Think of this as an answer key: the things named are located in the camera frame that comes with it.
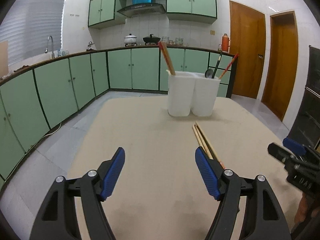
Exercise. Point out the grey window blinds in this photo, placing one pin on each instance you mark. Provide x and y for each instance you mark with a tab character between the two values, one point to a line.
32	22

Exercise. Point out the black chopstick patterned end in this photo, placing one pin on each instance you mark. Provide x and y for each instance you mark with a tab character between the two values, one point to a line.
216	65

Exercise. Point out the metal kitchen faucet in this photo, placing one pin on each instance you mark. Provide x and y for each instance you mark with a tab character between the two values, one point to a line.
51	40

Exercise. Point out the person's right hand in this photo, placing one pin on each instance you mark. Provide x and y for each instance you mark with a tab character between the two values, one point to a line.
302	210

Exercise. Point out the small kettle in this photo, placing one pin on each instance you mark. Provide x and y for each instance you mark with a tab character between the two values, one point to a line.
90	46

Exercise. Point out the wooden board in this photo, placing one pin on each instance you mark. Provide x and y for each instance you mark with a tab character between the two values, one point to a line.
3	60

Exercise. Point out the pale chopstick red patterned end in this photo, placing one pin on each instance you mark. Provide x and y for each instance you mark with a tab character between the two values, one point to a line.
228	66
207	141

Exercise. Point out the white double utensil holder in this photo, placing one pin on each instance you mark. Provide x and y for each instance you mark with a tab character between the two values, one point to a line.
180	97

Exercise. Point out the bottles beside sink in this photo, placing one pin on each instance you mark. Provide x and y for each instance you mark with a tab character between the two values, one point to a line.
62	52

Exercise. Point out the dark glass cabinet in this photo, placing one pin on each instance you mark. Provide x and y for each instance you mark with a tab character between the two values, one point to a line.
312	105

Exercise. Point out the glass jar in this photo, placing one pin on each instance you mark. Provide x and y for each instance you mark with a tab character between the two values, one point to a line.
220	47

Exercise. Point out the wide wooden door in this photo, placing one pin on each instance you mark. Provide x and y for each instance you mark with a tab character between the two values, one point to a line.
246	55

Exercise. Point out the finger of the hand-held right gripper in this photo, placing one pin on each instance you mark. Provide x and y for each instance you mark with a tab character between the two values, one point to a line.
293	145
277	152

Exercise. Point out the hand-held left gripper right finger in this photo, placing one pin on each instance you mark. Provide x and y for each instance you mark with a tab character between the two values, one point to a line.
207	172

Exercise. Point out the black range hood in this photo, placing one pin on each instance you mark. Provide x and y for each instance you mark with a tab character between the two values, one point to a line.
142	9

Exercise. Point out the orange thermos flask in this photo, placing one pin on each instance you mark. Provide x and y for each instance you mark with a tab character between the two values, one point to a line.
225	43

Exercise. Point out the green lower kitchen cabinets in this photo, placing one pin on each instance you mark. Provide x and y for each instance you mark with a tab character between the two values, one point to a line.
62	85

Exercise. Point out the black wok with lid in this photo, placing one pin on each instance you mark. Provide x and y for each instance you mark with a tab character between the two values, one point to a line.
151	39

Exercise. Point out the metal spoon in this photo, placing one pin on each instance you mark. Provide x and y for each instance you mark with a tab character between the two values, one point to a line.
208	73

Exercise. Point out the silver cooking pot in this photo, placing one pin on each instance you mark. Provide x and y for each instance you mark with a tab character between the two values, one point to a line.
130	40

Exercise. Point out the wooden chopstick red end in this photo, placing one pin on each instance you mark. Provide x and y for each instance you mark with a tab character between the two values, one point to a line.
165	60
169	60

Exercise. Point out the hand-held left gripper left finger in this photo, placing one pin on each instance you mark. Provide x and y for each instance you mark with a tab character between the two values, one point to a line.
113	175

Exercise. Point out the narrow wooden door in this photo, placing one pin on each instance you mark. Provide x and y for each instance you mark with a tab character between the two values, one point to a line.
280	67

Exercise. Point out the brown wooden chopstick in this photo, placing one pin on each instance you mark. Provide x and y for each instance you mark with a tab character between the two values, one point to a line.
204	140
201	140

